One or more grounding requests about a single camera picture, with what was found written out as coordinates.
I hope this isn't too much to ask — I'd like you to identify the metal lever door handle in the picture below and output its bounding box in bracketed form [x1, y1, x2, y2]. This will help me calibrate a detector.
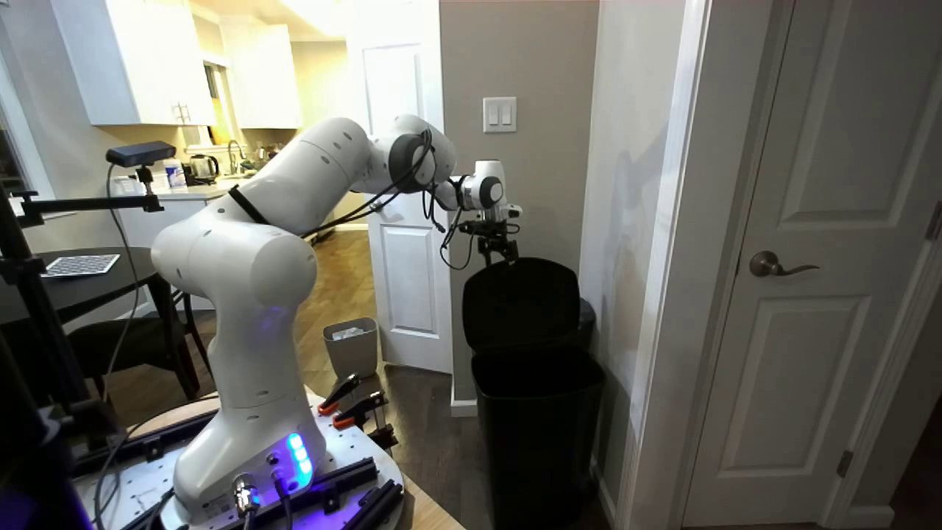
[749, 246, 822, 279]

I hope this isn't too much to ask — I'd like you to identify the white panel door lever handle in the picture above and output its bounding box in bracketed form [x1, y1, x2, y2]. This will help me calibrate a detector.
[679, 0, 942, 530]

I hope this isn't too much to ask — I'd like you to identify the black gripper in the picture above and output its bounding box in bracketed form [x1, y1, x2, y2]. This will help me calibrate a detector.
[466, 214, 520, 267]

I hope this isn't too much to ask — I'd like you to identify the small picture frame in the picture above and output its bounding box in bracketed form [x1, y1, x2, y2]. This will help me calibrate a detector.
[158, 157, 191, 195]

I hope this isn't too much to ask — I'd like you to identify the white panel door round knob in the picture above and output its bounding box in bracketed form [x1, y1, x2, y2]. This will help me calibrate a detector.
[344, 0, 457, 377]

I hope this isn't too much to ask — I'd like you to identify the dark round table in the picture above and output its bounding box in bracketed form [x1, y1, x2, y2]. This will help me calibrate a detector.
[0, 242, 203, 400]

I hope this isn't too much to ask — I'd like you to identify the white light switch plate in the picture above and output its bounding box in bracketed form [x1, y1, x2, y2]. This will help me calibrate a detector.
[481, 90, 520, 138]

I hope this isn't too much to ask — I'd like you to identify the small grey waste basket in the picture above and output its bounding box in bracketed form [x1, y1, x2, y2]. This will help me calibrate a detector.
[322, 316, 384, 383]

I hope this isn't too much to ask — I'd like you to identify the black aluminium rail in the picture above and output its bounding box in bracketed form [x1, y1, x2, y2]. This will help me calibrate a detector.
[335, 478, 410, 530]
[257, 453, 384, 520]

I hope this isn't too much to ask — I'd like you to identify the black bin lid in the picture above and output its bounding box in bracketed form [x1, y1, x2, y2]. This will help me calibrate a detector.
[459, 252, 582, 357]

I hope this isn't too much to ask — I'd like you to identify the black exterior camera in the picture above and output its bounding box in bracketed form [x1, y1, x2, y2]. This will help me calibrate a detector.
[104, 138, 180, 171]

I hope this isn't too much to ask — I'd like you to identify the black kettle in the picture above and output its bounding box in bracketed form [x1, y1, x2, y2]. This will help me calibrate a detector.
[182, 151, 225, 188]

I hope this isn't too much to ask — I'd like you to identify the red handled clamp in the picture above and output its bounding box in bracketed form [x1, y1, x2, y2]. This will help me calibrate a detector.
[331, 388, 391, 432]
[316, 370, 366, 419]

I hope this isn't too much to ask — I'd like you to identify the black trash bin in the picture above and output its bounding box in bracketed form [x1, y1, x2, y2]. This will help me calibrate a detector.
[469, 298, 610, 530]

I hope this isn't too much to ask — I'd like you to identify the paper sheet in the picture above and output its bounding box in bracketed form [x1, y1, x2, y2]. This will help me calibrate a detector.
[42, 249, 123, 283]

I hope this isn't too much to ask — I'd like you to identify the narrow white wall cabinet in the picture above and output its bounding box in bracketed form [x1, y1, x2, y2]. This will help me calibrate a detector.
[219, 17, 307, 133]

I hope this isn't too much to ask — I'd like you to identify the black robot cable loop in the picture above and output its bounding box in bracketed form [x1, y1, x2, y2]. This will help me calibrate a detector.
[419, 174, 478, 273]

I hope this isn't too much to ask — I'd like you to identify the wide white wall cabinet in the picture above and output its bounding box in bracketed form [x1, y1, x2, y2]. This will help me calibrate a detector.
[49, 0, 219, 130]

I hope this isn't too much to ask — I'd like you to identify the black camera stand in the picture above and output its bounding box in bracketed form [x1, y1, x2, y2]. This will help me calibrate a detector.
[0, 158, 169, 425]

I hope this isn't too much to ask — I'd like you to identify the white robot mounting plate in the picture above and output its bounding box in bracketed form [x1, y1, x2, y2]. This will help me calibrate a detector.
[67, 410, 407, 530]

